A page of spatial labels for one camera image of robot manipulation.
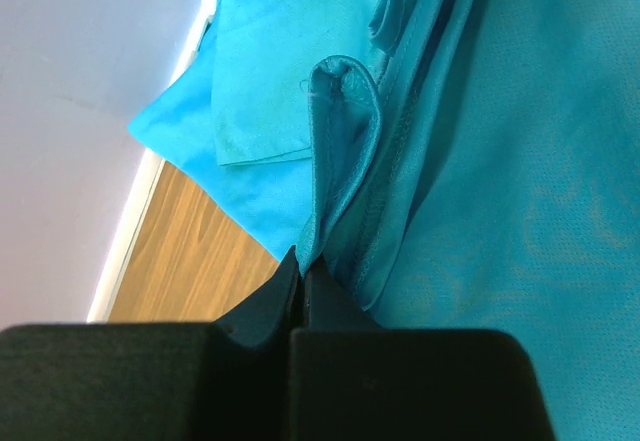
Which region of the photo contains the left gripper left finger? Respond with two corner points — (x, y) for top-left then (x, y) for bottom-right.
(1, 253), (299, 440)

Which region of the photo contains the teal t shirt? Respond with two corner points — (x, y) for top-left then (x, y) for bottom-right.
(130, 0), (639, 440)

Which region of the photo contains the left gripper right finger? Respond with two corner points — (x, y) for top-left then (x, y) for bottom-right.
(286, 259), (554, 440)

